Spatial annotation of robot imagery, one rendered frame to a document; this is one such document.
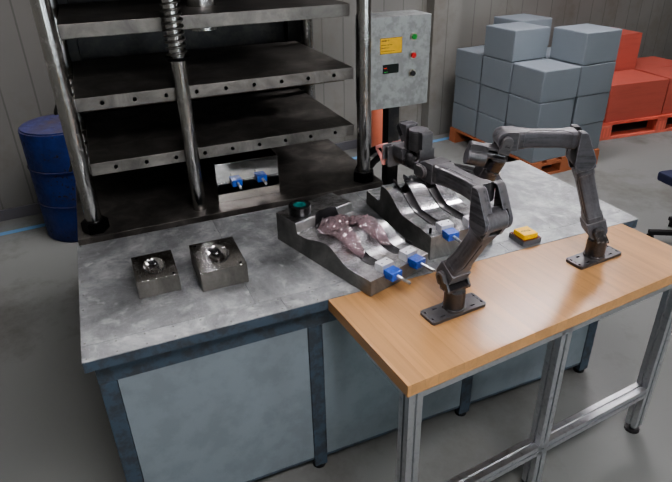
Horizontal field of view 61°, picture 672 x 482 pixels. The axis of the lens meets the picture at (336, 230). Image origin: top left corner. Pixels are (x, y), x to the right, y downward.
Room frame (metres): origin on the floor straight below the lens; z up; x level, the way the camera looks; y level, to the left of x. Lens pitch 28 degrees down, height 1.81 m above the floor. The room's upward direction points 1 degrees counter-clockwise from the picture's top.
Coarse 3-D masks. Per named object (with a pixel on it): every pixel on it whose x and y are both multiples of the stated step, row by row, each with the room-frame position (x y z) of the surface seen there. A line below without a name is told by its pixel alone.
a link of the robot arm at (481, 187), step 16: (432, 160) 1.50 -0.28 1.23; (448, 160) 1.49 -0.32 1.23; (432, 176) 1.46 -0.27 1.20; (448, 176) 1.41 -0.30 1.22; (464, 176) 1.38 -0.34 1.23; (464, 192) 1.35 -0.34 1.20; (480, 192) 1.28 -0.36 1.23; (496, 192) 1.33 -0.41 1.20; (480, 208) 1.26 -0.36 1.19; (480, 224) 1.26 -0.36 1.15
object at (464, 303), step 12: (444, 300) 1.38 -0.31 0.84; (456, 300) 1.35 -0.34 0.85; (468, 300) 1.42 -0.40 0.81; (480, 300) 1.42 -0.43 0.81; (420, 312) 1.36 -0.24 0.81; (432, 312) 1.36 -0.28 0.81; (444, 312) 1.36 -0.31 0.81; (456, 312) 1.35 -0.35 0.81; (468, 312) 1.37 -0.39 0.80; (432, 324) 1.31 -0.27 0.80
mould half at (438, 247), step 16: (368, 192) 2.12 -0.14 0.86; (384, 192) 1.99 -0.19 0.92; (400, 192) 1.96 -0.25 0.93; (416, 192) 1.97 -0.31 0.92; (448, 192) 1.99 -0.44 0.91; (384, 208) 1.98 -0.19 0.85; (400, 208) 1.89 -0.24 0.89; (432, 208) 1.90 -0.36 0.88; (464, 208) 1.89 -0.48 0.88; (400, 224) 1.86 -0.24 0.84; (416, 224) 1.77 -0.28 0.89; (416, 240) 1.75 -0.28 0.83; (432, 240) 1.67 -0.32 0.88; (432, 256) 1.67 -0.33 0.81
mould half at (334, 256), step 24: (288, 216) 1.81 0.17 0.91; (312, 216) 1.81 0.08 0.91; (288, 240) 1.79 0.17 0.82; (312, 240) 1.68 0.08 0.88; (336, 240) 1.65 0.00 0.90; (336, 264) 1.59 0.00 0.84; (360, 264) 1.56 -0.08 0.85; (408, 264) 1.57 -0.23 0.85; (360, 288) 1.50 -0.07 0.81; (384, 288) 1.50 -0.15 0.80
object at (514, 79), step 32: (512, 32) 4.57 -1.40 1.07; (544, 32) 4.66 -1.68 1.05; (576, 32) 4.46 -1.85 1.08; (608, 32) 4.44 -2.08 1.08; (480, 64) 4.88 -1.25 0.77; (512, 64) 4.53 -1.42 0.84; (544, 64) 4.45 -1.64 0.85; (576, 64) 4.42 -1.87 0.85; (608, 64) 4.46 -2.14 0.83; (480, 96) 4.85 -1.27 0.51; (512, 96) 4.48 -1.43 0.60; (544, 96) 4.22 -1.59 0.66; (576, 96) 4.36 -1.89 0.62; (608, 96) 4.50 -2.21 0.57; (480, 128) 4.80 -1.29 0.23; (544, 160) 4.28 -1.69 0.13
